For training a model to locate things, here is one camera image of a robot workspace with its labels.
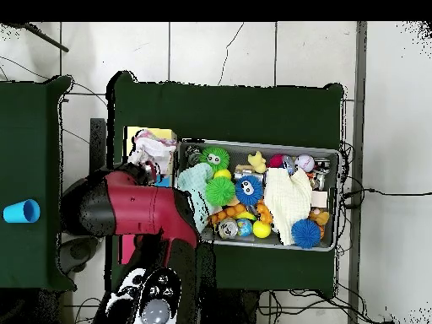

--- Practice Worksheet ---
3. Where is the mint knitted cloth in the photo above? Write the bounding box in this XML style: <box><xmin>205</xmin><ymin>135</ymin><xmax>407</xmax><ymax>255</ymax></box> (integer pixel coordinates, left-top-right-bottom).
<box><xmin>176</xmin><ymin>162</ymin><xmax>215</xmax><ymax>234</ymax></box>

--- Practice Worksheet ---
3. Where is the white paper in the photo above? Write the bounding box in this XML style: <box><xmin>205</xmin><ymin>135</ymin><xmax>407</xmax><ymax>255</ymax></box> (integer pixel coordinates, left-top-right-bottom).
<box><xmin>127</xmin><ymin>128</ymin><xmax>178</xmax><ymax>175</ymax></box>

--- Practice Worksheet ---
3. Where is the cream knitted cloth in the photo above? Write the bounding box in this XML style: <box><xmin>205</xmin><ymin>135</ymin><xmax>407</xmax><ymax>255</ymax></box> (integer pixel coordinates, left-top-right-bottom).
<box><xmin>262</xmin><ymin>167</ymin><xmax>314</xmax><ymax>246</ymax></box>

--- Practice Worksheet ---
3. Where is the shallow grey mesh bin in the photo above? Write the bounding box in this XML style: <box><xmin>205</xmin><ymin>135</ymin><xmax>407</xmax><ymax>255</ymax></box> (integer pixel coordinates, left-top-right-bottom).
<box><xmin>175</xmin><ymin>138</ymin><xmax>340</xmax><ymax>252</ymax></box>

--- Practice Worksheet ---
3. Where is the wooden box with three holes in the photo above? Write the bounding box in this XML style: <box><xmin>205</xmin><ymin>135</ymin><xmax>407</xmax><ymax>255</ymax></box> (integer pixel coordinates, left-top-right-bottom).
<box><xmin>119</xmin><ymin>125</ymin><xmax>178</xmax><ymax>266</ymax></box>

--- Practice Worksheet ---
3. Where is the green spiky googly-eyed ball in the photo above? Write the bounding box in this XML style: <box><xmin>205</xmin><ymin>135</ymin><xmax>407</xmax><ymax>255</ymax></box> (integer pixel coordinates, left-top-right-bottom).
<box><xmin>199</xmin><ymin>146</ymin><xmax>231</xmax><ymax>171</ymax></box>

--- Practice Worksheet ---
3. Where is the blue spiky googly-eyed ball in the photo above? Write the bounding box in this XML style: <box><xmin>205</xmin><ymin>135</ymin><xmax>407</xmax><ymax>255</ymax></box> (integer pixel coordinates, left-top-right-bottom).
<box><xmin>235</xmin><ymin>174</ymin><xmax>265</xmax><ymax>207</ymax></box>
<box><xmin>290</xmin><ymin>218</ymin><xmax>322</xmax><ymax>250</ymax></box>

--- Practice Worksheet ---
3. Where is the yellow foam toy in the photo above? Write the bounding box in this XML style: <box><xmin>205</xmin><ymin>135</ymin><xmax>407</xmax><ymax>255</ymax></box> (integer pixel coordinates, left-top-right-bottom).
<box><xmin>246</xmin><ymin>150</ymin><xmax>268</xmax><ymax>174</ymax></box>

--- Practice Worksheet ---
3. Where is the crushed silver can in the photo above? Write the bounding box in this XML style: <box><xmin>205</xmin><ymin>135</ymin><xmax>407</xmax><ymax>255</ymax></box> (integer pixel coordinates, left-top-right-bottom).
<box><xmin>217</xmin><ymin>218</ymin><xmax>240</xmax><ymax>240</ymax></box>

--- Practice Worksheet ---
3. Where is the globe print ball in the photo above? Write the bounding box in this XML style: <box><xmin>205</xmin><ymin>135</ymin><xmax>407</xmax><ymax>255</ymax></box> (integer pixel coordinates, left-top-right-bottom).
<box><xmin>235</xmin><ymin>218</ymin><xmax>254</xmax><ymax>237</ymax></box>

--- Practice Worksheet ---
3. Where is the dark green table cloth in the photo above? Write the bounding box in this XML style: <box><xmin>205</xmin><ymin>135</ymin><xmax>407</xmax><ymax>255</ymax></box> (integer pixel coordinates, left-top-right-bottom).
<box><xmin>105</xmin><ymin>70</ymin><xmax>345</xmax><ymax>298</ymax></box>
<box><xmin>0</xmin><ymin>75</ymin><xmax>77</xmax><ymax>291</ymax></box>

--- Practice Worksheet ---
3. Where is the white baseball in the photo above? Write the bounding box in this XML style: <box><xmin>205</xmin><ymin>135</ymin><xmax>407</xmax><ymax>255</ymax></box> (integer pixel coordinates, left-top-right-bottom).
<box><xmin>294</xmin><ymin>154</ymin><xmax>316</xmax><ymax>173</ymax></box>

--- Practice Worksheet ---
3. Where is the black upright panel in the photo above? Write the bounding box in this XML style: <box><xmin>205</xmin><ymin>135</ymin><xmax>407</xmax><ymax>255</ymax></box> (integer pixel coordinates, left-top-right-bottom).
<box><xmin>89</xmin><ymin>117</ymin><xmax>107</xmax><ymax>170</ymax></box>

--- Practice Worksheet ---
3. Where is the grey stand foot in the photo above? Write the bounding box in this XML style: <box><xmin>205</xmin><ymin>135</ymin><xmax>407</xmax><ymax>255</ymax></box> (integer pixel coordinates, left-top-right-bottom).
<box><xmin>58</xmin><ymin>235</ymin><xmax>99</xmax><ymax>274</ymax></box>

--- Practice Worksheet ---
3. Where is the blue round object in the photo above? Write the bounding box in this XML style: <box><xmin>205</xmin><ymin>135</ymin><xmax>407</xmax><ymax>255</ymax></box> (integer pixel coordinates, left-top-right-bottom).
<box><xmin>3</xmin><ymin>198</ymin><xmax>41</xmax><ymax>224</ymax></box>

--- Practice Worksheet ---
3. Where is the dark rod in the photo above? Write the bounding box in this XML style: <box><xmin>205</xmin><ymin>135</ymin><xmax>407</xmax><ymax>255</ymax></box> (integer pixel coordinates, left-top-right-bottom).
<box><xmin>9</xmin><ymin>21</ymin><xmax>70</xmax><ymax>53</ymax></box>

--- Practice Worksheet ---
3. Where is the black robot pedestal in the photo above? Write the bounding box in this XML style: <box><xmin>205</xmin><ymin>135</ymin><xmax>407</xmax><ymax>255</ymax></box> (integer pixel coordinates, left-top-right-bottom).
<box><xmin>215</xmin><ymin>289</ymin><xmax>261</xmax><ymax>324</ymax></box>

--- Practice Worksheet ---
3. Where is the black power cable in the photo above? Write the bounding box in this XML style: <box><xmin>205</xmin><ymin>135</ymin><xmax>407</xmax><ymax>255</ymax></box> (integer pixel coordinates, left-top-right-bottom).
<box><xmin>343</xmin><ymin>187</ymin><xmax>432</xmax><ymax>198</ymax></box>

